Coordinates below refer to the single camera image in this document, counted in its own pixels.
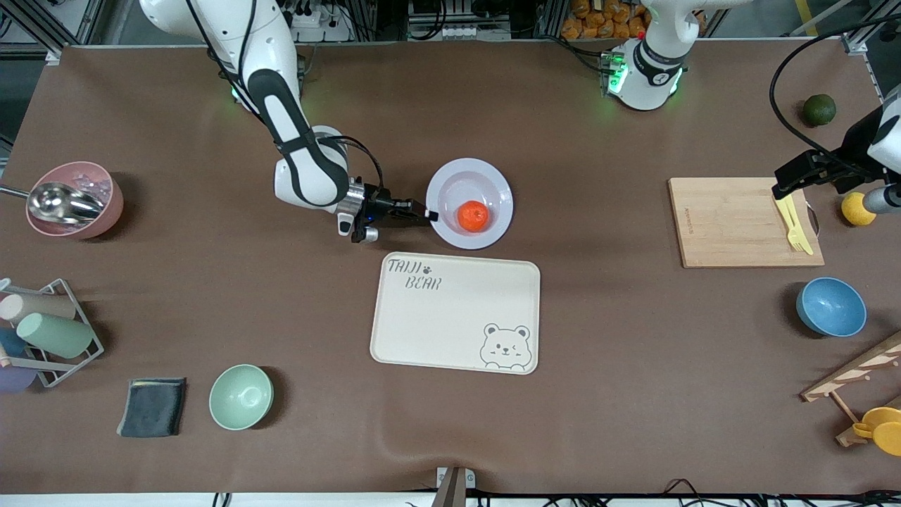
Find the beige plastic cup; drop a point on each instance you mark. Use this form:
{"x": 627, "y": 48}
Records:
{"x": 39, "y": 306}

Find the yellow lemon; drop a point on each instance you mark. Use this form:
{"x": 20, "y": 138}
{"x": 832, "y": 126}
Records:
{"x": 854, "y": 209}

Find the wooden drying rack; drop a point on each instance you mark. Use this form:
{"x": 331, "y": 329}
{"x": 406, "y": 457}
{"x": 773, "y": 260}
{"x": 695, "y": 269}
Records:
{"x": 855, "y": 370}

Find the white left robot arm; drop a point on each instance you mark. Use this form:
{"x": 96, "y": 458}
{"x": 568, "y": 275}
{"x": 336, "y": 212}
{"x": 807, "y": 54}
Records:
{"x": 651, "y": 63}

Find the dark grey folded cloth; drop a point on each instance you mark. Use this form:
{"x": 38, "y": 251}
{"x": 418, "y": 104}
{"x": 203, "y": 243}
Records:
{"x": 153, "y": 407}

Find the mint green bowl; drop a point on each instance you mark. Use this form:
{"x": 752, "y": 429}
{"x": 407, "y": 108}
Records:
{"x": 241, "y": 396}

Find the dark blue plastic cup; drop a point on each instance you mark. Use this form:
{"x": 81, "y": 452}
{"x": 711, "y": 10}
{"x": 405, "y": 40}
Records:
{"x": 10, "y": 343}

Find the metal scoop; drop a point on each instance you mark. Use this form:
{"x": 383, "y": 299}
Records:
{"x": 60, "y": 203}

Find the blue bowl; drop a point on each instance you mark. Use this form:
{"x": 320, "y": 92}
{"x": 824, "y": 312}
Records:
{"x": 830, "y": 306}

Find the white power strip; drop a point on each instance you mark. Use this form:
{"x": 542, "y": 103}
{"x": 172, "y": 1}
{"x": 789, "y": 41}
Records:
{"x": 320, "y": 24}

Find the wooden cutting board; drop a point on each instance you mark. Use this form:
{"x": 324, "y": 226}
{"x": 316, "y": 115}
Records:
{"x": 732, "y": 222}

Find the lavender white plate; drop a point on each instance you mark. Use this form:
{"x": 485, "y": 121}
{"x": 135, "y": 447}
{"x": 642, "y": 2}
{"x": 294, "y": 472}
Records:
{"x": 464, "y": 179}

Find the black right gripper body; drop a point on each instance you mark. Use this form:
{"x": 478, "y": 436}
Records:
{"x": 379, "y": 205}

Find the yellow plastic fork and knife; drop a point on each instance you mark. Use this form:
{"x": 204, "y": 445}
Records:
{"x": 799, "y": 222}

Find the pink bowl with ice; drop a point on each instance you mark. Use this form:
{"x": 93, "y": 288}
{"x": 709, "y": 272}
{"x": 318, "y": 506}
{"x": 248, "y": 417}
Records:
{"x": 105, "y": 211}

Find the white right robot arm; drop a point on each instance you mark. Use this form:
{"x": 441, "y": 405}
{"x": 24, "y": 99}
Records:
{"x": 310, "y": 176}

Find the purple plastic cup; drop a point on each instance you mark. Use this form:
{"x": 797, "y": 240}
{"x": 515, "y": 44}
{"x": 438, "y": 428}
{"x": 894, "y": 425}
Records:
{"x": 15, "y": 380}

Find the metal table bracket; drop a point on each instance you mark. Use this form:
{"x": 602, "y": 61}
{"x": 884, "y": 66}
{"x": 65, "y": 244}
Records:
{"x": 454, "y": 486}

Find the yellow plastic fork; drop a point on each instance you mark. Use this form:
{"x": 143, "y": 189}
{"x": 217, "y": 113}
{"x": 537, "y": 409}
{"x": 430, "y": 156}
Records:
{"x": 790, "y": 225}

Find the cream tray with bear print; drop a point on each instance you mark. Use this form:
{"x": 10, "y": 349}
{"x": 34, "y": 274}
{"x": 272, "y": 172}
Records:
{"x": 450, "y": 317}

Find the crate of orange fruits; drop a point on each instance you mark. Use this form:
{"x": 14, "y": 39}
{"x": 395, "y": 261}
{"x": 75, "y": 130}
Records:
{"x": 598, "y": 21}

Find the orange mandarin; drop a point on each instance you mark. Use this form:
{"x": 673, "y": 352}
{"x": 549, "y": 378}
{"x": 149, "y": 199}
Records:
{"x": 473, "y": 216}

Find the aluminium frame profile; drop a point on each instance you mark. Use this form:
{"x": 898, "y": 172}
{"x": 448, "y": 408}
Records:
{"x": 35, "y": 24}
{"x": 866, "y": 32}

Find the green plastic cup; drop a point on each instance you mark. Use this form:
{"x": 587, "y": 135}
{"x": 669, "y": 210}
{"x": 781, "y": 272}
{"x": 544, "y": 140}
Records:
{"x": 55, "y": 334}

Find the dark green lime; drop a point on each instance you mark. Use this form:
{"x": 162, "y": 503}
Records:
{"x": 819, "y": 110}

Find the yellow cup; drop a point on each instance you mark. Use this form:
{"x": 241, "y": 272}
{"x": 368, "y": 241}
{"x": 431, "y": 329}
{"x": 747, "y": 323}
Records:
{"x": 883, "y": 429}

